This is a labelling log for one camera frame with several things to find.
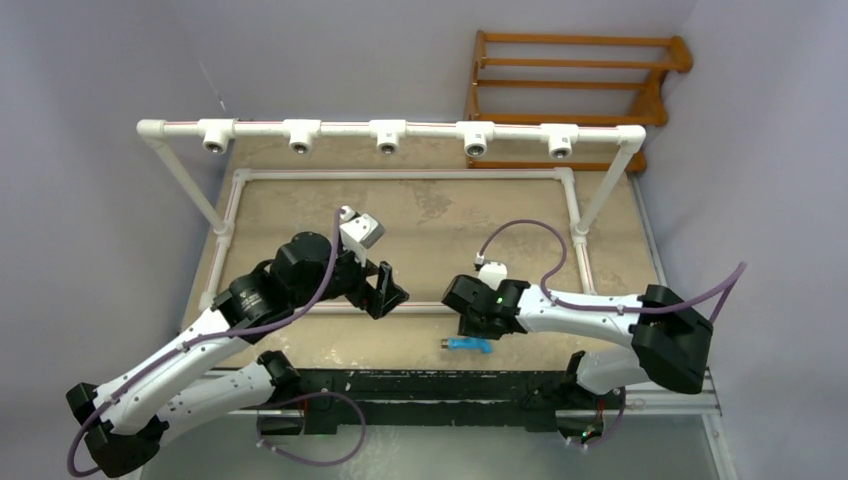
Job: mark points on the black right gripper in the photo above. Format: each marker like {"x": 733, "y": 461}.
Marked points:
{"x": 470, "y": 329}

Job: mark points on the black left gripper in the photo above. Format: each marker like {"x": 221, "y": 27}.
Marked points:
{"x": 378, "y": 299}

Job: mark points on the blue plastic water faucet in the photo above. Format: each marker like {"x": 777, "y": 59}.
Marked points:
{"x": 480, "y": 345}

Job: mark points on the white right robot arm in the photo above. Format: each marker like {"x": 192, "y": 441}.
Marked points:
{"x": 655, "y": 336}

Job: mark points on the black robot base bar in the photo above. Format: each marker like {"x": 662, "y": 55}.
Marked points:
{"x": 536, "y": 401}

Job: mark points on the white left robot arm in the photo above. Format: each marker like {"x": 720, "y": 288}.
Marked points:
{"x": 125, "y": 422}

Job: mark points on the wooden rack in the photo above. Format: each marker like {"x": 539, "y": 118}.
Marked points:
{"x": 641, "y": 80}

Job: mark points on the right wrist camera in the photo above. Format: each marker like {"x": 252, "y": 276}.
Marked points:
{"x": 490, "y": 272}

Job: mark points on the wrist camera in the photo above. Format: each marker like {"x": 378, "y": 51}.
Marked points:
{"x": 359, "y": 232}
{"x": 490, "y": 272}

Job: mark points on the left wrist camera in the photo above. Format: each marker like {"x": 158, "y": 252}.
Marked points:
{"x": 359, "y": 232}

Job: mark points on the white PVC pipe frame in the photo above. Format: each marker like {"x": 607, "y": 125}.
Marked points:
{"x": 559, "y": 140}

